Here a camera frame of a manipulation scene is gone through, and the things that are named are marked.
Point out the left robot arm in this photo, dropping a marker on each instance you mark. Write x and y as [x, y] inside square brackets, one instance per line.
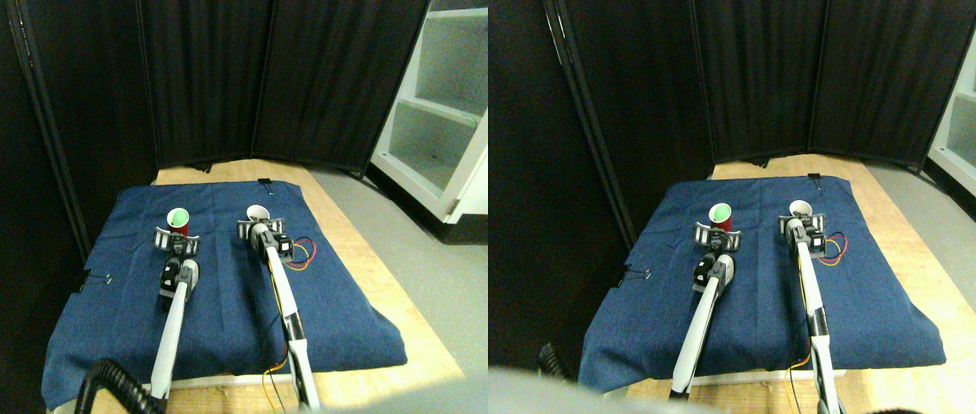
[699, 336]
[169, 341]

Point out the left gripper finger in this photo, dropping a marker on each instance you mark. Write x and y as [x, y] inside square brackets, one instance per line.
[735, 241]
[163, 240]
[704, 235]
[193, 245]

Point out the black curtain stand pole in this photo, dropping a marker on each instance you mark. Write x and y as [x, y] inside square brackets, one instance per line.
[44, 129]
[584, 129]

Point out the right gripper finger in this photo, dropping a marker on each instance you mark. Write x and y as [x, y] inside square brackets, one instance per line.
[786, 226]
[245, 230]
[278, 227]
[816, 223]

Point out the red cup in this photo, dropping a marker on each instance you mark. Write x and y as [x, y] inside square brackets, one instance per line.
[722, 226]
[258, 214]
[800, 209]
[180, 230]

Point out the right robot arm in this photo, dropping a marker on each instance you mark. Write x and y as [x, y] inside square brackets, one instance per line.
[810, 280]
[279, 285]

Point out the green ball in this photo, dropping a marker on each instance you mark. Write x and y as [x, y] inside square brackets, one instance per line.
[722, 212]
[180, 216]

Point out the dark blue cloth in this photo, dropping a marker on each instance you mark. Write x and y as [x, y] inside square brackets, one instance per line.
[221, 293]
[755, 293]

